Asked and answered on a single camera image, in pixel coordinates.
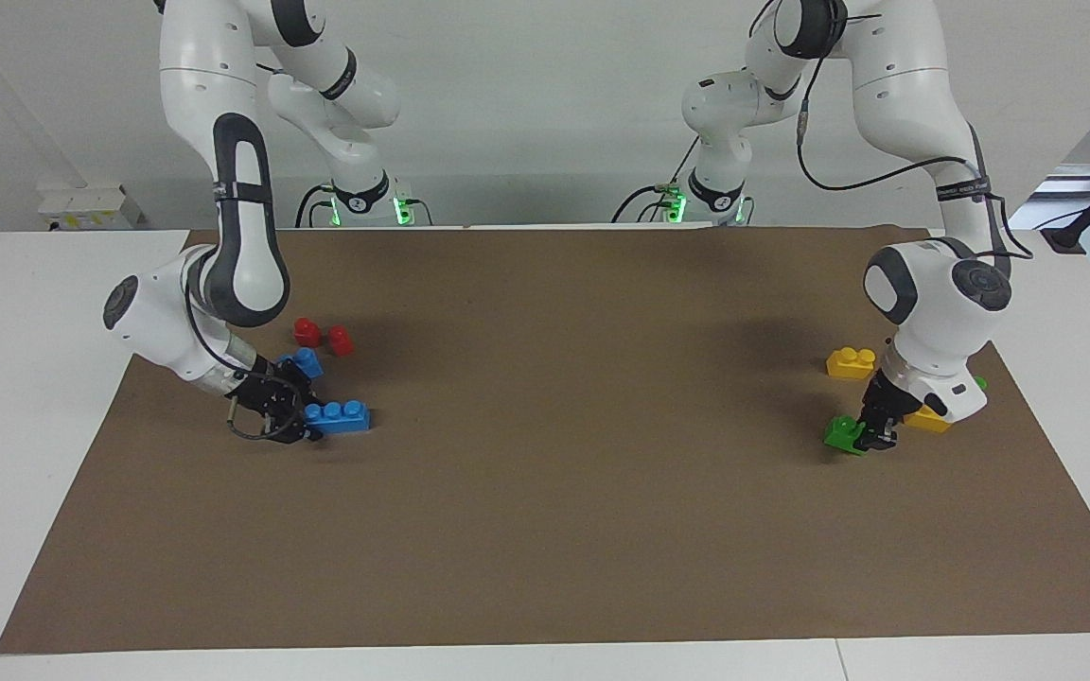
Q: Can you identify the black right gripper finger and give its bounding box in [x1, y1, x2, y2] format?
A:
[275, 364, 315, 408]
[271, 416, 325, 445]

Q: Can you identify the blue three-stud block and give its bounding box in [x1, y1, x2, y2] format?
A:
[304, 401, 372, 437]
[278, 348, 325, 381]

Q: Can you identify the yellow two-stud block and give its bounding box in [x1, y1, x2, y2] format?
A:
[903, 405, 955, 435]
[825, 347, 877, 380]

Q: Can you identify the white box with yellow label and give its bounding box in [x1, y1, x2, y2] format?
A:
[37, 184, 145, 233]

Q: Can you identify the brown paper mat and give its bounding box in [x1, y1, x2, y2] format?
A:
[0, 225, 1090, 655]

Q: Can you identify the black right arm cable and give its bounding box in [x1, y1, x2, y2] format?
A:
[184, 274, 309, 443]

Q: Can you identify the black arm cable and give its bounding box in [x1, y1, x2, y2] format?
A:
[184, 274, 309, 443]
[794, 52, 1035, 261]

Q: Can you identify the black right base cable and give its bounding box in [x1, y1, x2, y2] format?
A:
[295, 184, 336, 228]

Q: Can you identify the black base cable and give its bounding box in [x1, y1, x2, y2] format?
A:
[611, 140, 702, 225]
[295, 184, 336, 228]

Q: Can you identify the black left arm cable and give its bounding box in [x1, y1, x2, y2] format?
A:
[794, 52, 1035, 261]

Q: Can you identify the black left base cable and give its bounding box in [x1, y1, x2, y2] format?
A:
[611, 140, 702, 225]

